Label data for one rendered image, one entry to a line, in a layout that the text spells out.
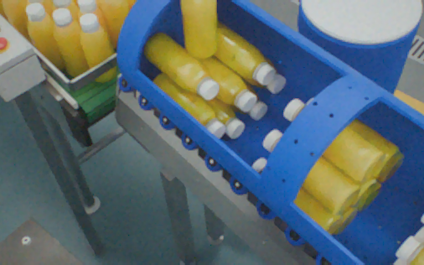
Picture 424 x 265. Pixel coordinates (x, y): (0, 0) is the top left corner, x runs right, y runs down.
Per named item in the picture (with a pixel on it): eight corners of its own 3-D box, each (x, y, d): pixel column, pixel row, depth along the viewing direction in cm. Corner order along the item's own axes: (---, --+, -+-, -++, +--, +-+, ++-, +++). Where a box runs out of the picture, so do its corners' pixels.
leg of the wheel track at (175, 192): (187, 272, 195) (169, 184, 145) (177, 261, 198) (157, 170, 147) (199, 262, 197) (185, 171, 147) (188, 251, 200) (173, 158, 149)
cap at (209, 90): (215, 76, 103) (221, 80, 102) (211, 92, 105) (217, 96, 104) (200, 81, 100) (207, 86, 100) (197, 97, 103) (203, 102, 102)
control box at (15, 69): (7, 103, 115) (-11, 70, 107) (-36, 55, 124) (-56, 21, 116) (47, 79, 119) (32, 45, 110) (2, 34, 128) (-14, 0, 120)
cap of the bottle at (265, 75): (272, 64, 105) (278, 68, 104) (263, 80, 107) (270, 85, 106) (261, 64, 102) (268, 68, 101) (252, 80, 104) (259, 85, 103)
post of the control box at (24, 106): (95, 257, 200) (1, 76, 120) (90, 250, 202) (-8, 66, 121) (105, 250, 201) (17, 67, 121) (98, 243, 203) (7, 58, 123)
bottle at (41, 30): (59, 50, 138) (39, 0, 125) (74, 63, 135) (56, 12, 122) (37, 64, 136) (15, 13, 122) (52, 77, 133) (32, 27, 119)
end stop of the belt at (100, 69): (74, 91, 123) (71, 83, 120) (73, 90, 123) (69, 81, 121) (203, 10, 138) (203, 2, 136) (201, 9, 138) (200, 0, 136)
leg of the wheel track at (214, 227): (214, 247, 200) (208, 154, 150) (204, 237, 203) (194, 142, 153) (226, 238, 203) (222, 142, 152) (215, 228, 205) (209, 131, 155)
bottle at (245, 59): (224, 18, 113) (280, 58, 106) (211, 46, 116) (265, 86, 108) (204, 17, 108) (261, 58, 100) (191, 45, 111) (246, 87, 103)
